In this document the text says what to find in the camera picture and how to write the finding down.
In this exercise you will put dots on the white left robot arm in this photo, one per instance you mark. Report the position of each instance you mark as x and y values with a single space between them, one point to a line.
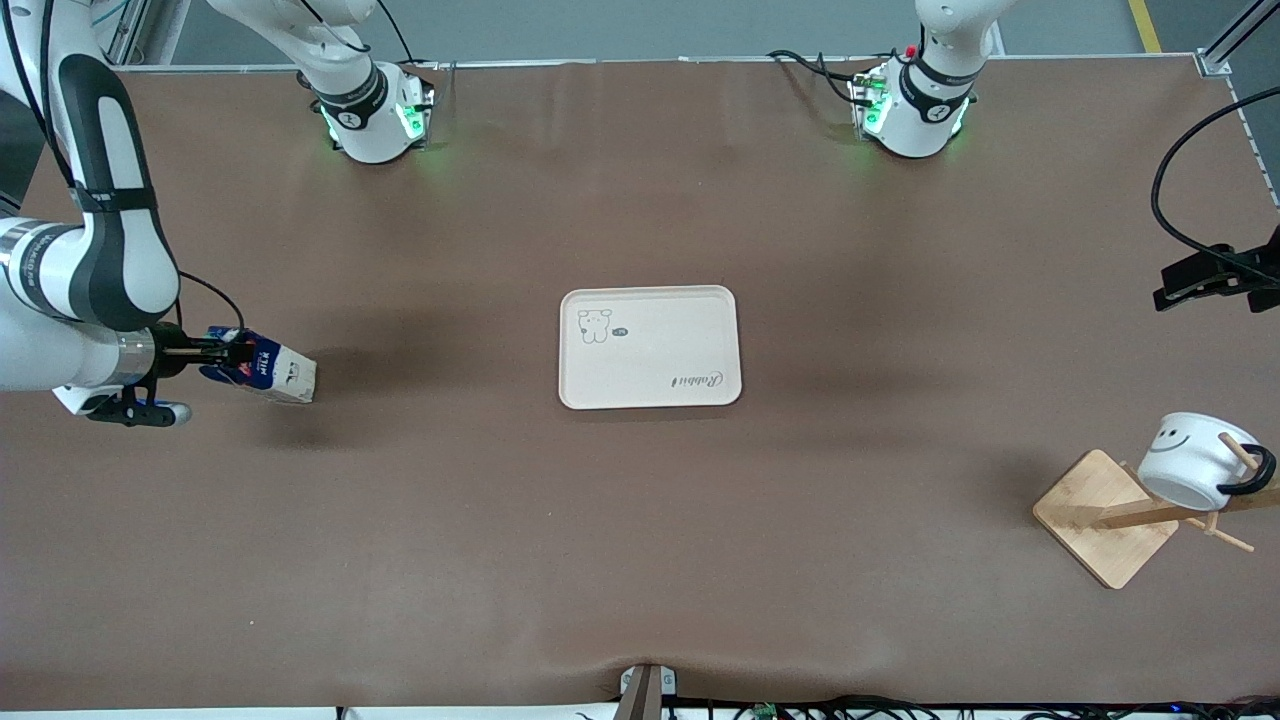
925 110

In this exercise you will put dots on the aluminium frame profile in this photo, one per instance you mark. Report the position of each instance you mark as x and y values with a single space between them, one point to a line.
1235 35
135 30

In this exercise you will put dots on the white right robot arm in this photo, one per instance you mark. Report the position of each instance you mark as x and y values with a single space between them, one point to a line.
110 250

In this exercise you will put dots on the white rabbit print tray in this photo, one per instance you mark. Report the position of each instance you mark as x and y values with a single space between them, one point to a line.
660 350

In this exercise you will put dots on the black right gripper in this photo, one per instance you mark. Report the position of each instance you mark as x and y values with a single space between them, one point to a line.
171 354

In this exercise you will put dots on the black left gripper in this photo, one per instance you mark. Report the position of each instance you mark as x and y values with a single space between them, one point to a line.
1262 262

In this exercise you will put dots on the wooden cup stand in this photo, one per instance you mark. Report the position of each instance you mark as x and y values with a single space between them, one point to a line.
1100 520

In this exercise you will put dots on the blue milk carton green cap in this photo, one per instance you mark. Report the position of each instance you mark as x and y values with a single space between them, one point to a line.
285 378

